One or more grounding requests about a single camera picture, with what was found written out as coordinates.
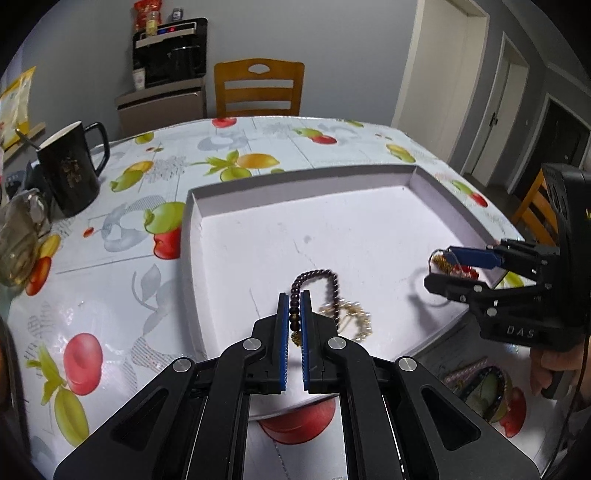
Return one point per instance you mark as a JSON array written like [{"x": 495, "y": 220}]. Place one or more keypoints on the grey cabinet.
[{"x": 159, "y": 108}]

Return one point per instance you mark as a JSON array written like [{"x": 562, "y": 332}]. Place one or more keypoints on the white door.
[{"x": 491, "y": 120}]

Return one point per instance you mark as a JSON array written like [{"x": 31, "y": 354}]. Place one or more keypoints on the dark door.
[{"x": 556, "y": 143}]

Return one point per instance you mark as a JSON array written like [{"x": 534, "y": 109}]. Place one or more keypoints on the black mug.
[{"x": 69, "y": 175}]

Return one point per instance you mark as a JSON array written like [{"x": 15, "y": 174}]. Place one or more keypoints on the red snack bag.
[{"x": 147, "y": 11}]

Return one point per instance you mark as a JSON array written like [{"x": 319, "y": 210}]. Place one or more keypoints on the black water dispenser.
[{"x": 173, "y": 55}]

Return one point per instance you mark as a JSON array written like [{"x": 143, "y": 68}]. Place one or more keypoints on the fruit print tablecloth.
[{"x": 115, "y": 286}]

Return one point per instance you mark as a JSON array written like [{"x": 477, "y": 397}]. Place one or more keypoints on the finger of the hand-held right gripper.
[
  {"x": 475, "y": 257},
  {"x": 455, "y": 287}
]

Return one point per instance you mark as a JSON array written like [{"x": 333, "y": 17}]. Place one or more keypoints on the white paper cup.
[{"x": 139, "y": 79}]

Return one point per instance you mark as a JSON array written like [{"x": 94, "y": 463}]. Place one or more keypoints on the gold red ornament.
[{"x": 442, "y": 263}]

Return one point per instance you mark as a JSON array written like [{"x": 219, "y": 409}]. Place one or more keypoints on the metal spoon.
[{"x": 28, "y": 140}]

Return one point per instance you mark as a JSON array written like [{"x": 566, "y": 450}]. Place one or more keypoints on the dark bangle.
[{"x": 502, "y": 392}]

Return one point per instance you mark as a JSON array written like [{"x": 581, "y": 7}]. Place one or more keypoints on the yellow bag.
[{"x": 16, "y": 104}]

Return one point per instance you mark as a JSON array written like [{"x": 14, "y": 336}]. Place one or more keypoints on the person's right hand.
[{"x": 539, "y": 369}]

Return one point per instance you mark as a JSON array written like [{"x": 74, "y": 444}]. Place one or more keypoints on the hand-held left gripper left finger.
[{"x": 282, "y": 341}]

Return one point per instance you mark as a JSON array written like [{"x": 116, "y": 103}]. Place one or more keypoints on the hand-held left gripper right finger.
[{"x": 306, "y": 341}]

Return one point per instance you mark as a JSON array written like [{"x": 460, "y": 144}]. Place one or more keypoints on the wooden chair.
[
  {"x": 258, "y": 87},
  {"x": 535, "y": 212}
]

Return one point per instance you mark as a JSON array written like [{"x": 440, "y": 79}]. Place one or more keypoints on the shallow white box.
[{"x": 346, "y": 221}]

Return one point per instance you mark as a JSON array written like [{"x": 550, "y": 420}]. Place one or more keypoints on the glass teapot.
[{"x": 21, "y": 240}]

